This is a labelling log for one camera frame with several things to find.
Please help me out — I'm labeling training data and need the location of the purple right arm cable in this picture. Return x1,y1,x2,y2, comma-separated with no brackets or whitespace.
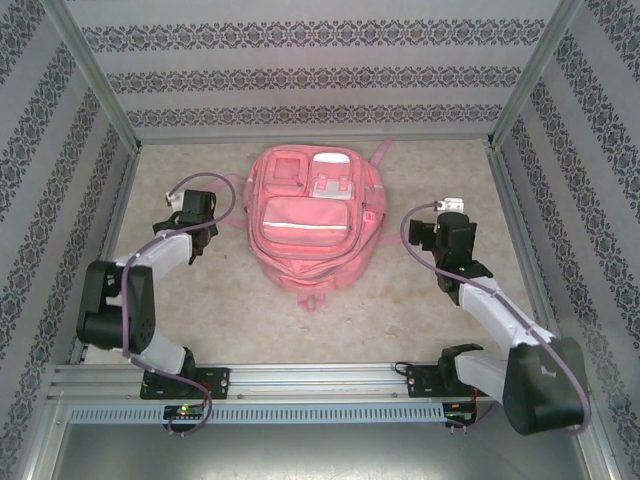
402,199,591,436

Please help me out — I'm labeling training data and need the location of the aluminium frame crossbar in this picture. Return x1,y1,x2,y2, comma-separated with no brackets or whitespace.
135,130,494,146

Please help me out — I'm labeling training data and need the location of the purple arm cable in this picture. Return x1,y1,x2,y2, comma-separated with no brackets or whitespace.
402,199,591,436
119,171,239,439

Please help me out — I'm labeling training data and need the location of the aluminium frame post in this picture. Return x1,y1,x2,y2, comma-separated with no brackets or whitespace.
487,0,585,150
43,0,142,154

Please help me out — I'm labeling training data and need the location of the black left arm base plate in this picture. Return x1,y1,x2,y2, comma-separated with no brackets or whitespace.
140,367,232,401

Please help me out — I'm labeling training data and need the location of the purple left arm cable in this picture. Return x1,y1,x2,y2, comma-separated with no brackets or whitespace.
119,171,239,439

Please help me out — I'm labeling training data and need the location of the aluminium side rail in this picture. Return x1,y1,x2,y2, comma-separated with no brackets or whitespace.
488,147,569,360
68,149,142,365

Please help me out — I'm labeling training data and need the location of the small controller circuit board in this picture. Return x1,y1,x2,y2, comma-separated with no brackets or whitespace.
443,401,479,420
163,403,207,420

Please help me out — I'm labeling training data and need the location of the grey metal sheet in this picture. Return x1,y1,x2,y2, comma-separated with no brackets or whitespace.
29,397,614,480

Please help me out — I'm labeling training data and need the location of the slotted grey cable duct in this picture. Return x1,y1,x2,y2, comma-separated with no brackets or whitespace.
67,402,447,425

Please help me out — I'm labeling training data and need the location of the pink backpack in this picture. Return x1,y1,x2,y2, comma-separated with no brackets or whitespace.
207,138,409,314

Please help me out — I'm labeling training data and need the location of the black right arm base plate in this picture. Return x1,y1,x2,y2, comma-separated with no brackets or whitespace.
397,362,481,400

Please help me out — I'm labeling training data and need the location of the aluminium mounting rail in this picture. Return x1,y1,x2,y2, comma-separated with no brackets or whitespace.
47,362,587,401

